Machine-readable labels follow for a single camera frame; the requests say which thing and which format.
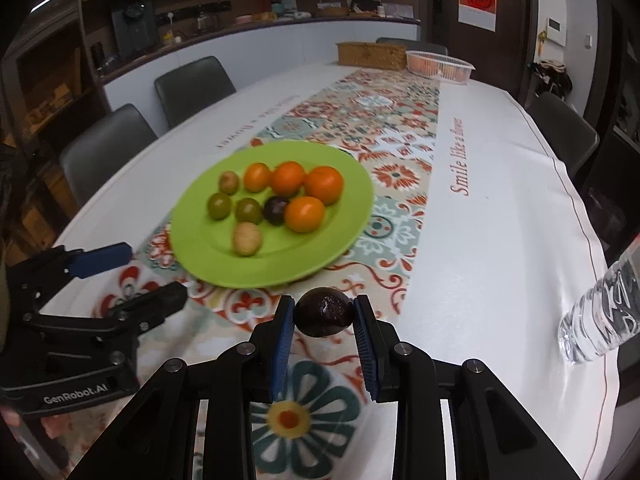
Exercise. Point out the clear plastic fruit container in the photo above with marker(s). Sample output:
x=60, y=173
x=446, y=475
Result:
x=440, y=67

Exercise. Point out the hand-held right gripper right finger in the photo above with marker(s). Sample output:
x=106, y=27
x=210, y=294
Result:
x=365, y=350

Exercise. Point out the green tomato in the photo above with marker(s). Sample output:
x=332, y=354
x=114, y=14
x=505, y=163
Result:
x=219, y=206
x=248, y=210

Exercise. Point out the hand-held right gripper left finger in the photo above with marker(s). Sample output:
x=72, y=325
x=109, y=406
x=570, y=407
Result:
x=282, y=350

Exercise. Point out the clear plastic water bottle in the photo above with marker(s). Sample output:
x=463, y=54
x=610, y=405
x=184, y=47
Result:
x=600, y=310

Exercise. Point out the dark purple plum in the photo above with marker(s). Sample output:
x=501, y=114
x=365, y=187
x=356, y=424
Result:
x=276, y=210
x=322, y=312

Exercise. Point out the dark wooden shelf unit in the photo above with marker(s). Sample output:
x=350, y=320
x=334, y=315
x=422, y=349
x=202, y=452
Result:
x=60, y=60

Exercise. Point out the large tan round fruit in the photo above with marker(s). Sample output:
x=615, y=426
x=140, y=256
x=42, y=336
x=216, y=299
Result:
x=247, y=239

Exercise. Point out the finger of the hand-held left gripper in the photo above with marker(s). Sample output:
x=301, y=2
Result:
x=100, y=257
x=155, y=305

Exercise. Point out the black coffee machine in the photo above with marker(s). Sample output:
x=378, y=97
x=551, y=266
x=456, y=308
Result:
x=132, y=27

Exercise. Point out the small tan round fruit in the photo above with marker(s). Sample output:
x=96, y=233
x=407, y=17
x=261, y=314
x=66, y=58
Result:
x=229, y=181

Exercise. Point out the orange mandarin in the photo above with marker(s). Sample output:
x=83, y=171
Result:
x=324, y=185
x=304, y=213
x=288, y=178

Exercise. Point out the white floral patterned tablecloth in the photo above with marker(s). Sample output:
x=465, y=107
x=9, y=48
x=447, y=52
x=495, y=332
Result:
x=500, y=210

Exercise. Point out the green plate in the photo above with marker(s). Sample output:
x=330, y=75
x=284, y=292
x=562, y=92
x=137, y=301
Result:
x=310, y=255

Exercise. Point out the small orange kumquat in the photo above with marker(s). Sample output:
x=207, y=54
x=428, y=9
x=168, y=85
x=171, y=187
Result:
x=257, y=176

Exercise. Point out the dark grey chair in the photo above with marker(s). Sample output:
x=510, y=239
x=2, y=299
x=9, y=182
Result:
x=107, y=145
x=195, y=87
x=562, y=130

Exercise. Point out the white wall panel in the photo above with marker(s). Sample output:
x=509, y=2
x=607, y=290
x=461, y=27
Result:
x=555, y=30

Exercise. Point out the dark clothing pile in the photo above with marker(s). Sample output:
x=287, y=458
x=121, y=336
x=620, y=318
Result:
x=550, y=77

